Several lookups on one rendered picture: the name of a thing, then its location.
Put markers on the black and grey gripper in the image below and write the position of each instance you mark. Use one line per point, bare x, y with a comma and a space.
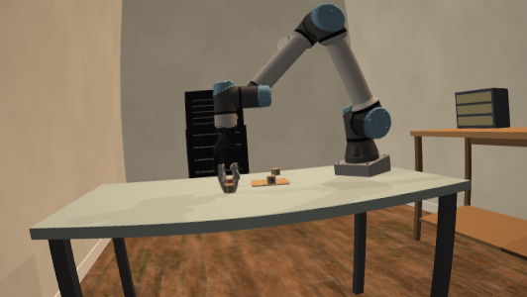
232, 154

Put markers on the orange flat mat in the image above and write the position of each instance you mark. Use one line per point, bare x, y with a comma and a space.
279, 181

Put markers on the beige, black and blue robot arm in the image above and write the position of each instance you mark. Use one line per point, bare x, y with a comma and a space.
365, 117

